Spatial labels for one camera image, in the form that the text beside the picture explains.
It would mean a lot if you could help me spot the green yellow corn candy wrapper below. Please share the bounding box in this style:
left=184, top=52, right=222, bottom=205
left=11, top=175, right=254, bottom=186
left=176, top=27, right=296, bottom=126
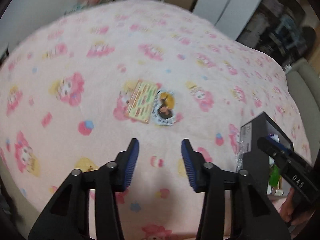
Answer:
left=268, top=164, right=281, bottom=187

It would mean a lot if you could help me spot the cartoon sticker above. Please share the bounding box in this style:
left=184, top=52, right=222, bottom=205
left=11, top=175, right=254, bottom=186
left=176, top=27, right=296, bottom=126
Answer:
left=151, top=89, right=176, bottom=126

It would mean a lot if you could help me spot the orange green printed card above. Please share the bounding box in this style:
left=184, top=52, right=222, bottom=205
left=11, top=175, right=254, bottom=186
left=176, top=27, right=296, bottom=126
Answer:
left=125, top=80, right=158, bottom=124

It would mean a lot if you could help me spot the person's hand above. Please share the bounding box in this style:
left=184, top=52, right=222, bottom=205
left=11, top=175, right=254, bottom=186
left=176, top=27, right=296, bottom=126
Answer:
left=279, top=188, right=314, bottom=226

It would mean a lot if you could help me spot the black cardboard box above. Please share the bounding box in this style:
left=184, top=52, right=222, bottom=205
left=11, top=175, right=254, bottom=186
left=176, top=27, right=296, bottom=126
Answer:
left=236, top=112, right=294, bottom=199

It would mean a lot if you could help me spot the beige sofa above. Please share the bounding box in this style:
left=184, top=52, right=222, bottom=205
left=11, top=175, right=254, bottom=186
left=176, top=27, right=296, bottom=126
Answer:
left=286, top=58, right=319, bottom=163

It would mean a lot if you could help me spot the dark cluttered shelf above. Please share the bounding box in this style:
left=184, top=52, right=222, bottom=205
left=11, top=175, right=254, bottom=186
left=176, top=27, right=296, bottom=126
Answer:
left=236, top=0, right=319, bottom=66

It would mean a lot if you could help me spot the pink cartoon fleece blanket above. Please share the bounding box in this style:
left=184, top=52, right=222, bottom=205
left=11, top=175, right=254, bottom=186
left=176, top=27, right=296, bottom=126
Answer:
left=1, top=0, right=311, bottom=239

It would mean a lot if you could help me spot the white cabinet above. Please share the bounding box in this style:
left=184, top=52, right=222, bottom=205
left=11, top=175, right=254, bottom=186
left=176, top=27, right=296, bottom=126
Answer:
left=193, top=0, right=261, bottom=40

